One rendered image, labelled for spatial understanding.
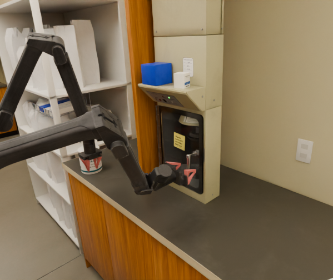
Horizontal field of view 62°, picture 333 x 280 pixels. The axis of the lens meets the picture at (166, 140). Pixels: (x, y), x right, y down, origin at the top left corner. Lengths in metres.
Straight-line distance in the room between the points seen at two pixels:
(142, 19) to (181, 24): 0.24
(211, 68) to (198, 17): 0.20
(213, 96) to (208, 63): 0.15
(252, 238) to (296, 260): 0.18
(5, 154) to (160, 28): 0.86
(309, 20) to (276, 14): 0.16
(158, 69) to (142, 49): 0.20
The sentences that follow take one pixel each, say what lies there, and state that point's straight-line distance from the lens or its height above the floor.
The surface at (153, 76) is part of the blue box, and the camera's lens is 1.24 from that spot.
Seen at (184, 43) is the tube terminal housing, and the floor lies 1.68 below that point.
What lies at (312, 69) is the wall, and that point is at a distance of 1.42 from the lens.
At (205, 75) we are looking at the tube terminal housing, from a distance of 1.17.
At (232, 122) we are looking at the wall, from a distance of 1.68.
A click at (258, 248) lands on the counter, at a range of 1.20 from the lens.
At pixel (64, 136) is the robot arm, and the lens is 0.75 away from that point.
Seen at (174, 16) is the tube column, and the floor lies 1.79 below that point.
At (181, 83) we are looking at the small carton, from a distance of 1.16.
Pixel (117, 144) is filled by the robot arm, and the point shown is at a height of 1.45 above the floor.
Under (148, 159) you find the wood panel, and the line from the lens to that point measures 1.54.
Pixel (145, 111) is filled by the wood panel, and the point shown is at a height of 1.35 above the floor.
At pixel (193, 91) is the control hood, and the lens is 1.13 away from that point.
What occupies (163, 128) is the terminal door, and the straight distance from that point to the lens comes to 1.42.
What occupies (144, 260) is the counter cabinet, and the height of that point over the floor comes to 0.65.
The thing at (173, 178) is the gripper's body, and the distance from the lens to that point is 1.18.
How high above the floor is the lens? 1.73
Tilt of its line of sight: 21 degrees down
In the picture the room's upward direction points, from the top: 3 degrees counter-clockwise
